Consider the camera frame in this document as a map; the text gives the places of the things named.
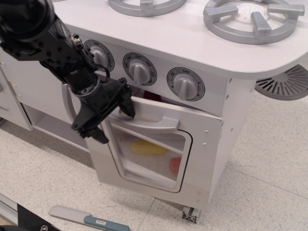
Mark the white toy kitchen stove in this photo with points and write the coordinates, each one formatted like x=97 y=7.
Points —
x=229 y=70

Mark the white oven door with window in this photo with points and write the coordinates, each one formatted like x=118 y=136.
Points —
x=190 y=134

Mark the red toy tomato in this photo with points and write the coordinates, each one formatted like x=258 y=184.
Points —
x=174 y=165

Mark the grey left stove knob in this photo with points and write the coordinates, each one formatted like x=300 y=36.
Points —
x=101 y=54

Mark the black mount plate with rail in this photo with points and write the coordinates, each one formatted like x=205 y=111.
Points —
x=21 y=219

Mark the grey right burner grate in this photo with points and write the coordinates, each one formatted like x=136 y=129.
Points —
x=252 y=22

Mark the grey cabinet door handle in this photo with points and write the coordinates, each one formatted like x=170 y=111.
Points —
x=71 y=102

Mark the grey slotted round disc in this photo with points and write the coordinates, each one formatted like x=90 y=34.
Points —
x=289 y=85

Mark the grey right stove knob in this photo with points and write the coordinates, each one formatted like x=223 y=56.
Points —
x=185 y=84

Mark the white cabinet door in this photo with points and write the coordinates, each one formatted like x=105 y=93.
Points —
x=35 y=86

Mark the grey middle stove knob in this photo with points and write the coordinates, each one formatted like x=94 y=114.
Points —
x=139 y=69

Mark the yellow toy corn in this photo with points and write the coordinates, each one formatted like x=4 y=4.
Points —
x=147 y=148

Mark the grey stove knob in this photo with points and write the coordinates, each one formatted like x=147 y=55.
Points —
x=101 y=54
x=139 y=69
x=185 y=84

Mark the aluminium extrusion foot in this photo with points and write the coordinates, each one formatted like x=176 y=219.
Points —
x=191 y=214

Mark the grey left burner grate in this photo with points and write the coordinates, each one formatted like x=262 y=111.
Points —
x=146 y=8

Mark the red toy cup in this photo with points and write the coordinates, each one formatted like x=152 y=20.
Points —
x=152 y=96

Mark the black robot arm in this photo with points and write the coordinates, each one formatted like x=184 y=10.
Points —
x=31 y=31

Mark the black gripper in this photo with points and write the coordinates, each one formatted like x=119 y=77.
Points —
x=97 y=103

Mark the grey burner grate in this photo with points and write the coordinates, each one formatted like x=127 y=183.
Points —
x=146 y=8
x=252 y=22

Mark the toy knife blue handle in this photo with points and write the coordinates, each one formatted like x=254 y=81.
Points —
x=85 y=218

